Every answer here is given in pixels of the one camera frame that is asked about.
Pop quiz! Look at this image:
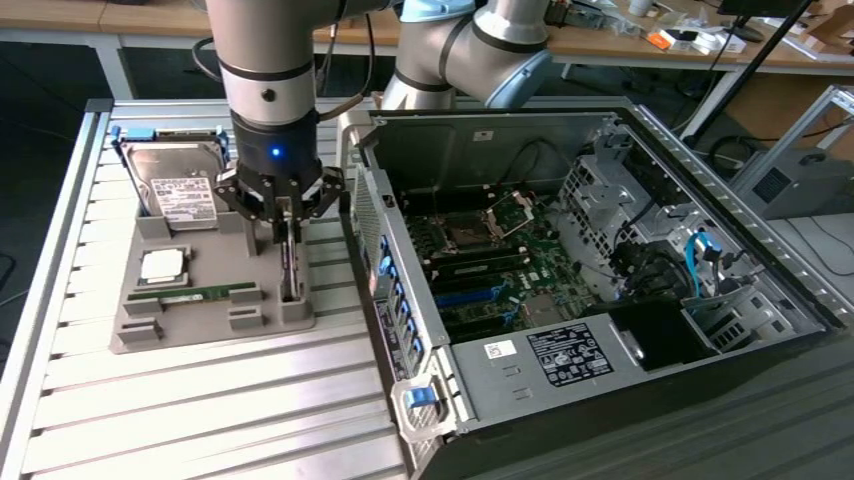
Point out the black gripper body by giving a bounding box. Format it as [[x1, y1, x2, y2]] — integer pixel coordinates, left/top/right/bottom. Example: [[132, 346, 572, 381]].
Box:
[[229, 109, 324, 202]]

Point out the graphics card with metal bracket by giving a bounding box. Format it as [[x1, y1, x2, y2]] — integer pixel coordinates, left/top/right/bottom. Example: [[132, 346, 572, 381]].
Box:
[[276, 196, 306, 303]]

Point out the silver hard disk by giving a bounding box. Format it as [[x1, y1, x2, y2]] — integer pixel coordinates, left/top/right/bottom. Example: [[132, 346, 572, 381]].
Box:
[[125, 142, 232, 232]]

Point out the silver CPU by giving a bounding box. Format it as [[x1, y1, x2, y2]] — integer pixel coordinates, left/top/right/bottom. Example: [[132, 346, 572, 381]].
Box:
[[134, 248, 189, 288]]

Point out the green RAM stick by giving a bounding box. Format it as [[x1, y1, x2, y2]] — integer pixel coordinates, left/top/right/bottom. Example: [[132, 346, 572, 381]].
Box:
[[125, 281, 258, 304]]

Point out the CPU socket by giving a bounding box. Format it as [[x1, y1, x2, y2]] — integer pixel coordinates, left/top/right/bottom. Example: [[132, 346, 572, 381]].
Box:
[[429, 209, 500, 251]]

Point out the grey plastic parts rack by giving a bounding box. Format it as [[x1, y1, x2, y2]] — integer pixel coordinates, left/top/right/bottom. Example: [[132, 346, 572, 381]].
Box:
[[106, 162, 318, 357]]

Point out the black RAM stick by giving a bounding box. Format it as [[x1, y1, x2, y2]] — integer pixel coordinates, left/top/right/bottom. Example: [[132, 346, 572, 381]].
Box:
[[425, 251, 533, 284]]

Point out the metal socket cover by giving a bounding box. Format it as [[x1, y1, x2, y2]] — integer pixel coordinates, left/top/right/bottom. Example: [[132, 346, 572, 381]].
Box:
[[480, 191, 540, 240]]

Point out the blue expansion slot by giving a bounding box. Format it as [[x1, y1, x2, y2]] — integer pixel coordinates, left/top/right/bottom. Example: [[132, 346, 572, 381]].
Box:
[[431, 284, 507, 311]]

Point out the green motherboard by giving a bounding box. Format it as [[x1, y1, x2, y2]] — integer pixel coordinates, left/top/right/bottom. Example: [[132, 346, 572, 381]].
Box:
[[399, 188, 605, 346]]

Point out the silver chipset heatsink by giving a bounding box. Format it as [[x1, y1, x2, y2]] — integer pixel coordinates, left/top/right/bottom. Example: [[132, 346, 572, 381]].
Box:
[[517, 293, 568, 327]]

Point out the perforated metal drive cage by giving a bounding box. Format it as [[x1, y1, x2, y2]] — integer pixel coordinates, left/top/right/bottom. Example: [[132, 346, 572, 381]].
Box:
[[556, 150, 679, 274]]

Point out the wooden desk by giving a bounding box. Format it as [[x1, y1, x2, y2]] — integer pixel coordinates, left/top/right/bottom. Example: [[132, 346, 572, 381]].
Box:
[[0, 0, 854, 99]]

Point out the blue case latch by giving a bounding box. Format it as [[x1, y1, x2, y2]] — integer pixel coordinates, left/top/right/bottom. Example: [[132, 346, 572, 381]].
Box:
[[401, 385, 436, 410]]

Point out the grey power supply unit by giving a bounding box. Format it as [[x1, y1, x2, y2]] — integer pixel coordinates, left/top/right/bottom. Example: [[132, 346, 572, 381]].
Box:
[[449, 313, 652, 424]]

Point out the grey metal device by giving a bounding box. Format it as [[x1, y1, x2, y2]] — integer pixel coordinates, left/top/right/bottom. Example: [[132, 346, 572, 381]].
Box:
[[551, 0, 625, 31]]

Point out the open black PC case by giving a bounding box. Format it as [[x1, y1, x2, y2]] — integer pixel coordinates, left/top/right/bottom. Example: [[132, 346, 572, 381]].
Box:
[[334, 103, 854, 480]]

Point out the white box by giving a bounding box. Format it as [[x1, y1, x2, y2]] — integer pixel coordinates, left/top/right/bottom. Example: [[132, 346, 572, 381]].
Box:
[[689, 30, 749, 56]]

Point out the black slanted pole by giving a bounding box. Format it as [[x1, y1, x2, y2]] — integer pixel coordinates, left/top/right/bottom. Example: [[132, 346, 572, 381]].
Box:
[[679, 0, 820, 146]]

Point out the metal disk bay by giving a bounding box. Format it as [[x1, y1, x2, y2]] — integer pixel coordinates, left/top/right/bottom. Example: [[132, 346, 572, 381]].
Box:
[[679, 285, 826, 354]]

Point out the black monitor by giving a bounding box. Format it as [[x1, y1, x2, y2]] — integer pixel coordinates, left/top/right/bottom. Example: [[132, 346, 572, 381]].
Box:
[[716, 0, 815, 44]]

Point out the grey computer tower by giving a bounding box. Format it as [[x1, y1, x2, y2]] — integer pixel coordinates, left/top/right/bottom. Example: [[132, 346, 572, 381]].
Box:
[[729, 147, 854, 221]]

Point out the brown cardboard piece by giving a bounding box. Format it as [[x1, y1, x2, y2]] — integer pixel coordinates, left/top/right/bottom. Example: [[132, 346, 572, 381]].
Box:
[[803, 0, 854, 54]]

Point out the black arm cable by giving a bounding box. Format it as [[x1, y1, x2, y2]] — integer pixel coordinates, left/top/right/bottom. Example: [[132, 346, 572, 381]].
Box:
[[190, 12, 374, 122]]

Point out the black fan wire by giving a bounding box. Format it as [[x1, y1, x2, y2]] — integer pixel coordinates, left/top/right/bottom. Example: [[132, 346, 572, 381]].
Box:
[[497, 138, 579, 197]]

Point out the black cable bundle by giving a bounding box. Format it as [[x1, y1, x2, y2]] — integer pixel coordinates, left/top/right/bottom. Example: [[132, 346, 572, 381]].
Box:
[[609, 239, 695, 304]]

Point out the blue disk wire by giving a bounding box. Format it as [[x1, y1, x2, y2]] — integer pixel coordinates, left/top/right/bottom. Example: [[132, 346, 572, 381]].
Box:
[[683, 225, 720, 301]]

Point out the aluminium profile frame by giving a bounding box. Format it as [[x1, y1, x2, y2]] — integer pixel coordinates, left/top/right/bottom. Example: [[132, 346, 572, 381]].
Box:
[[725, 83, 854, 201]]

